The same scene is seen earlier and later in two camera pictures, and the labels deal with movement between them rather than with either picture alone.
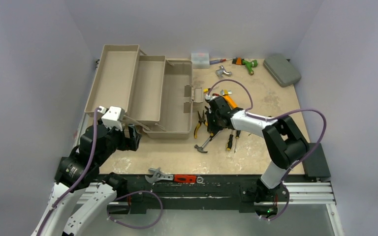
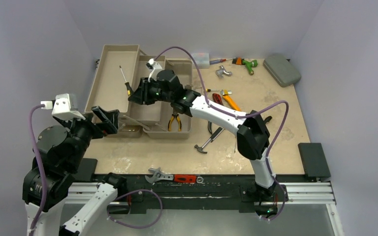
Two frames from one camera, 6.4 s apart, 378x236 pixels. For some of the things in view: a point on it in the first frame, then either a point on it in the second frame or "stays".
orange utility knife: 232,104 stays
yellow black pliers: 201,121 → 179,122
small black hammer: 200,148 stays
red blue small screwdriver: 212,62 stays
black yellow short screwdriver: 229,144 → 129,89
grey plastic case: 282,70 stays
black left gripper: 131,142 → 109,121
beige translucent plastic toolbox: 157,94 stays
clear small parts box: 200,60 stays
